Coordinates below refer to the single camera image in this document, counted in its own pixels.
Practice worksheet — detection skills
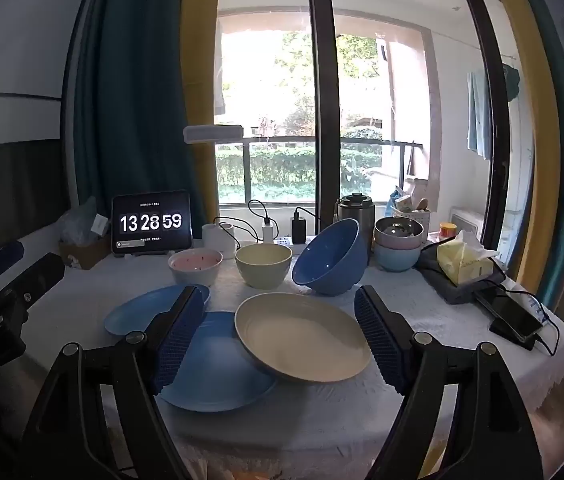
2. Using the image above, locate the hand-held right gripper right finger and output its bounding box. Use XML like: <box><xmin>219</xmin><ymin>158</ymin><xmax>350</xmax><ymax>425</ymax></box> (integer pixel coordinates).
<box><xmin>353</xmin><ymin>285</ymin><xmax>545</xmax><ymax>480</ymax></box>

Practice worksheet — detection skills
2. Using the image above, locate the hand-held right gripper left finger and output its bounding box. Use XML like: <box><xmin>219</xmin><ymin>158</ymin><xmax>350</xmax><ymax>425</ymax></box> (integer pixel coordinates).
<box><xmin>14</xmin><ymin>285</ymin><xmax>207</xmax><ymax>480</ymax></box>

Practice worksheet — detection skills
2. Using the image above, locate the light blue oval plate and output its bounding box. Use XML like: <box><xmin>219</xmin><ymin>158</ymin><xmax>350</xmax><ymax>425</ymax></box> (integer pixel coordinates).
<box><xmin>104</xmin><ymin>284</ymin><xmax>211</xmax><ymax>337</ymax></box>

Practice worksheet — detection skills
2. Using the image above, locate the blue round plate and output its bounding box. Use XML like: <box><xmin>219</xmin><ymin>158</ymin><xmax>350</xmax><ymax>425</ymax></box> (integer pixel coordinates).
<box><xmin>154</xmin><ymin>311</ymin><xmax>279</xmax><ymax>413</ymax></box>

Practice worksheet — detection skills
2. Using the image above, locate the dark blue bowl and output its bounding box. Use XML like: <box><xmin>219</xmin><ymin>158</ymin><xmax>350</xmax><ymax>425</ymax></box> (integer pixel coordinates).
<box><xmin>292</xmin><ymin>217</ymin><xmax>369</xmax><ymax>297</ymax></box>

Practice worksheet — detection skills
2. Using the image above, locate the cream bowl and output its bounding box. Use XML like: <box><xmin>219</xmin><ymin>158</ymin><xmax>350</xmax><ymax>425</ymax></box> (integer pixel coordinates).
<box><xmin>235</xmin><ymin>243</ymin><xmax>293</xmax><ymax>290</ymax></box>

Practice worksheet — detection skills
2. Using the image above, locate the clear plastic bag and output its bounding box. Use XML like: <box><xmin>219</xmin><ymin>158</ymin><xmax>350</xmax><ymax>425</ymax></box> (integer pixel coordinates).
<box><xmin>59</xmin><ymin>196</ymin><xmax>112</xmax><ymax>247</ymax></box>

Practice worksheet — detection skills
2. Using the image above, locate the white bowl pink dotted inside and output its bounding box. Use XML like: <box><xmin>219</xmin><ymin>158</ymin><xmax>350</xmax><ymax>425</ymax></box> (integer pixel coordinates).
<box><xmin>168</xmin><ymin>248</ymin><xmax>223</xmax><ymax>287</ymax></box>

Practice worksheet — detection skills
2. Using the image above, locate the light blue bowl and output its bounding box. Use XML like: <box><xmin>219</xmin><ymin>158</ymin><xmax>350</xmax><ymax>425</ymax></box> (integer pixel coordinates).
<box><xmin>373</xmin><ymin>244</ymin><xmax>421</xmax><ymax>273</ymax></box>

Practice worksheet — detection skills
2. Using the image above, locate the grey pouch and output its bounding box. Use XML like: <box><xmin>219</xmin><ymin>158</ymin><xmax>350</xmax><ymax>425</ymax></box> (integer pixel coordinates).
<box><xmin>417</xmin><ymin>242</ymin><xmax>510</xmax><ymax>306</ymax></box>

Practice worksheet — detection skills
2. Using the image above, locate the white textured tablecloth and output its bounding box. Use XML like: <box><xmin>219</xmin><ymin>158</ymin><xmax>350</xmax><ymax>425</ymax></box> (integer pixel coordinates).
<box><xmin>26</xmin><ymin>242</ymin><xmax>564</xmax><ymax>480</ymax></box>

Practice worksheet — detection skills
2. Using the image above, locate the white cup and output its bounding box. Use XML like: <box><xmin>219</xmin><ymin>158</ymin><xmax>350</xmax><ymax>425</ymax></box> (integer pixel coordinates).
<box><xmin>202</xmin><ymin>221</ymin><xmax>237</xmax><ymax>252</ymax></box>

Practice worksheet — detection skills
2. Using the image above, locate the yellow tissue pack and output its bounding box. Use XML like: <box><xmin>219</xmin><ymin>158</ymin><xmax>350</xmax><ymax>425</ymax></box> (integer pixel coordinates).
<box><xmin>436</xmin><ymin>230</ymin><xmax>500</xmax><ymax>286</ymax></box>

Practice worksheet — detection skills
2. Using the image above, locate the stainless steel bowl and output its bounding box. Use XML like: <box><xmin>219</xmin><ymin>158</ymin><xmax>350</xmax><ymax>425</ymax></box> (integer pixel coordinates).
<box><xmin>374</xmin><ymin>216</ymin><xmax>424</xmax><ymax>239</ymax></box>

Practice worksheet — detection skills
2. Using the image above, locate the tablet showing clock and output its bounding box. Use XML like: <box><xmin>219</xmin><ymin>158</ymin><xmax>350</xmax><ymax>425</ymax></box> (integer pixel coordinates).
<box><xmin>111</xmin><ymin>190</ymin><xmax>194</xmax><ymax>259</ymax></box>

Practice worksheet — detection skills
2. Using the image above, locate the stainless steel tumbler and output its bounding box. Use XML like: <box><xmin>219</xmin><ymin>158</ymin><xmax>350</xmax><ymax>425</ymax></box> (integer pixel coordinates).
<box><xmin>336</xmin><ymin>193</ymin><xmax>375</xmax><ymax>256</ymax></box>

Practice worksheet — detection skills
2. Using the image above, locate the white basket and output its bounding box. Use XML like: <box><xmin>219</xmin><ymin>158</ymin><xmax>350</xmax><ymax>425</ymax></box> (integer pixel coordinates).
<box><xmin>393</xmin><ymin>207</ymin><xmax>432</xmax><ymax>236</ymax></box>

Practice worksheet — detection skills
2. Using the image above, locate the black slim power bank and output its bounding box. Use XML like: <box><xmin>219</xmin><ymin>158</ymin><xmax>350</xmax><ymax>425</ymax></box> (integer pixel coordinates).
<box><xmin>489</xmin><ymin>317</ymin><xmax>538</xmax><ymax>352</ymax></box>

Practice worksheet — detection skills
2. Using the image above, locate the black smartphone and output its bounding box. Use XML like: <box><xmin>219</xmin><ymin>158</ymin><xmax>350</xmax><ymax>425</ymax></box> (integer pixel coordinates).
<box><xmin>474</xmin><ymin>285</ymin><xmax>545</xmax><ymax>341</ymax></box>

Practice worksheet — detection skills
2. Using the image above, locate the blue snack bag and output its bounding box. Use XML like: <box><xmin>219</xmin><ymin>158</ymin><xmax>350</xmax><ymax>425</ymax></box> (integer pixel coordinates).
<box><xmin>386</xmin><ymin>186</ymin><xmax>405</xmax><ymax>218</ymax></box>

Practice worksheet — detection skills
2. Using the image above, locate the white power strip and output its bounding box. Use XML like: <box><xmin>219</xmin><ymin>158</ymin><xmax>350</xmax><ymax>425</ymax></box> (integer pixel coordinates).
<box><xmin>239</xmin><ymin>237</ymin><xmax>313</xmax><ymax>253</ymax></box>

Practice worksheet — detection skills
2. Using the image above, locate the white appliance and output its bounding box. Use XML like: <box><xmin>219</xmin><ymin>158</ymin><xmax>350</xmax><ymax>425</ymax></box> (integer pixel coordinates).
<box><xmin>449</xmin><ymin>206</ymin><xmax>485</xmax><ymax>238</ymax></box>

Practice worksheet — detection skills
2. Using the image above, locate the balcony railing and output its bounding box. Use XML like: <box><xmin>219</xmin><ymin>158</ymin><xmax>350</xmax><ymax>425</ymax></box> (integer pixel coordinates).
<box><xmin>216</xmin><ymin>136</ymin><xmax>423</xmax><ymax>201</ymax></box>

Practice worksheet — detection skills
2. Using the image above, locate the white lamp head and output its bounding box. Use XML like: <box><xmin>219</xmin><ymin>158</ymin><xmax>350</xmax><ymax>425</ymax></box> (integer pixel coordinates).
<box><xmin>183</xmin><ymin>124</ymin><xmax>244</xmax><ymax>145</ymax></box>

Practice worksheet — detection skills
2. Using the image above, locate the light blue hanging shirt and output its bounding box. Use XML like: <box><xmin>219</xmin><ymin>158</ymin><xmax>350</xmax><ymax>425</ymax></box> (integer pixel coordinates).
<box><xmin>467</xmin><ymin>71</ymin><xmax>493</xmax><ymax>161</ymax></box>

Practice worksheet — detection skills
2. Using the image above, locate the white hanging garment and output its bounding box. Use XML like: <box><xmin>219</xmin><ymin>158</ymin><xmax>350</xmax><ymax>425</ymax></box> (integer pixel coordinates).
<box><xmin>213</xmin><ymin>45</ymin><xmax>227</xmax><ymax>116</ymax></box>

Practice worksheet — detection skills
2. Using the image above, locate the yellow curtain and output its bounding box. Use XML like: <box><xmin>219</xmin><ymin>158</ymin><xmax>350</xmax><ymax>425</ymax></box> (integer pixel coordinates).
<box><xmin>179</xmin><ymin>0</ymin><xmax>223</xmax><ymax>231</ymax></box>
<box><xmin>482</xmin><ymin>0</ymin><xmax>563</xmax><ymax>291</ymax></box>

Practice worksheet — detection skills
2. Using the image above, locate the dark green hanging cloth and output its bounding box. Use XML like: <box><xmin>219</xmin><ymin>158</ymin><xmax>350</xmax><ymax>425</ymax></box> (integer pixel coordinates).
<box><xmin>501</xmin><ymin>64</ymin><xmax>521</xmax><ymax>101</ymax></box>

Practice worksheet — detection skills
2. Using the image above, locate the black phone cable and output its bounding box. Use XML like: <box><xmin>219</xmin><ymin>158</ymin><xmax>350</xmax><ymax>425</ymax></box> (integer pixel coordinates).
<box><xmin>499</xmin><ymin>280</ymin><xmax>560</xmax><ymax>356</ymax></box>

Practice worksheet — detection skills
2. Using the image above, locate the black sliding door frame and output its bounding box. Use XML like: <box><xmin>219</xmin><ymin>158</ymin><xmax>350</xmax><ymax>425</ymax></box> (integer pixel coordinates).
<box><xmin>457</xmin><ymin>0</ymin><xmax>513</xmax><ymax>261</ymax></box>

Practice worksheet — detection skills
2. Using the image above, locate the black window post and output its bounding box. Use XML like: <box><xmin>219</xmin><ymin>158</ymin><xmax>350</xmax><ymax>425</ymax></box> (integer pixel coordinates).
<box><xmin>304</xmin><ymin>0</ymin><xmax>343</xmax><ymax>233</ymax></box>

